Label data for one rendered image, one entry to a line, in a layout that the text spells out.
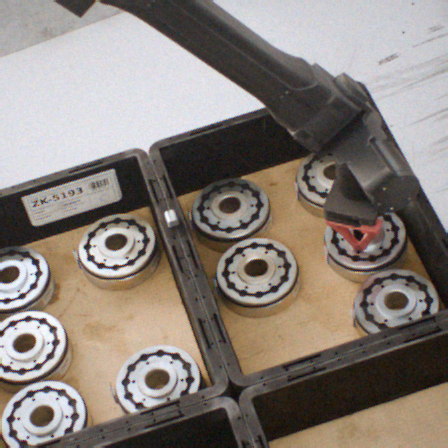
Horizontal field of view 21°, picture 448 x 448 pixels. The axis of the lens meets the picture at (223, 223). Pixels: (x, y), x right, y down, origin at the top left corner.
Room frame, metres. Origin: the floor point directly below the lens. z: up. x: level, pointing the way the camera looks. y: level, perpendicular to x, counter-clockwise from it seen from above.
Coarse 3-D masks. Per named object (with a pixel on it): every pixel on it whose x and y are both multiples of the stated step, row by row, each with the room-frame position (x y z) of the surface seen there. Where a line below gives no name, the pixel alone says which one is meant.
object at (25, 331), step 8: (24, 328) 0.92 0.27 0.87; (32, 328) 0.91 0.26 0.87; (16, 336) 0.91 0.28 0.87; (32, 336) 0.91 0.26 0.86; (40, 336) 0.90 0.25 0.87; (8, 344) 0.90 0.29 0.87; (40, 344) 0.89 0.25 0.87; (8, 352) 0.89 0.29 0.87; (16, 352) 0.88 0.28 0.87; (32, 352) 0.88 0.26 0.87; (40, 352) 0.88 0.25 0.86; (16, 360) 0.87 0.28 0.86; (24, 360) 0.87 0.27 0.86
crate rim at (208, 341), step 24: (72, 168) 1.11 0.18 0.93; (96, 168) 1.10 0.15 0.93; (144, 168) 1.08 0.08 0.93; (0, 192) 1.09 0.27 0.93; (24, 192) 1.09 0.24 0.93; (168, 240) 0.96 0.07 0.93; (192, 288) 0.88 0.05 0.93; (192, 312) 0.84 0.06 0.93; (216, 360) 0.77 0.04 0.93; (216, 384) 0.74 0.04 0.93; (168, 408) 0.72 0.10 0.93; (72, 432) 0.72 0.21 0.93; (96, 432) 0.71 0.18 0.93
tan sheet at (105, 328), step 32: (64, 256) 1.05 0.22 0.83; (64, 288) 0.99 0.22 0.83; (96, 288) 0.98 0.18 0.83; (160, 288) 0.96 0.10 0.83; (64, 320) 0.94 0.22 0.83; (96, 320) 0.93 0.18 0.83; (128, 320) 0.92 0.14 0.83; (160, 320) 0.91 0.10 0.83; (96, 352) 0.89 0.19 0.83; (128, 352) 0.88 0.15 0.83; (192, 352) 0.86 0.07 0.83; (96, 384) 0.84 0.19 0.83; (0, 416) 0.82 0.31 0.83; (96, 416) 0.79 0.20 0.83
